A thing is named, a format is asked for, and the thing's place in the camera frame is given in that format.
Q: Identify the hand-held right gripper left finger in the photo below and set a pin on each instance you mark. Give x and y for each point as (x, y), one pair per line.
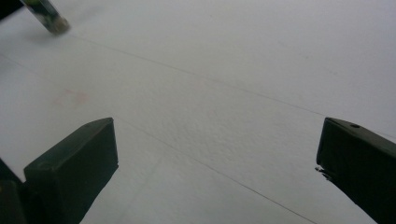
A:
(71, 168)

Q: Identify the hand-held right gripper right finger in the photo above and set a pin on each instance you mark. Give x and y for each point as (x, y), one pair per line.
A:
(361, 161)

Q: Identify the green and black tube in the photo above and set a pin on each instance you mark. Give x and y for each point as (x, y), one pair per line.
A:
(48, 16)

